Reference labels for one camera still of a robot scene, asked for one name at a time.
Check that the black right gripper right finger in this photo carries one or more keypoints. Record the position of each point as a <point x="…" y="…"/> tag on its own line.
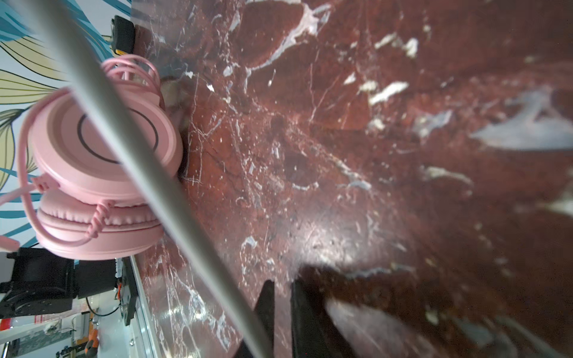
<point x="314" y="334"/>

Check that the pink headphones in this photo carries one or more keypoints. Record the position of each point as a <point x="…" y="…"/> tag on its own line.
<point x="76" y="194"/>

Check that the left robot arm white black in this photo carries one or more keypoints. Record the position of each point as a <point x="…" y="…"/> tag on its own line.
<point x="41" y="283"/>

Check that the black yellow tape measure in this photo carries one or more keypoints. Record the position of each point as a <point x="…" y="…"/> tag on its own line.
<point x="123" y="36"/>

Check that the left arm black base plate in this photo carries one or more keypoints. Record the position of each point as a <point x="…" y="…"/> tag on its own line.
<point x="129" y="292"/>

